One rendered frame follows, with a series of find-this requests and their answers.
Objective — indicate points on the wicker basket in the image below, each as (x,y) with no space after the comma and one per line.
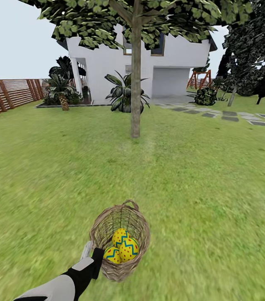
(110,270)

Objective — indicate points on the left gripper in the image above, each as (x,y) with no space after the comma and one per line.
(98,255)

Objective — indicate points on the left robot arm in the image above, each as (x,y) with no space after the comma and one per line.
(70,285)

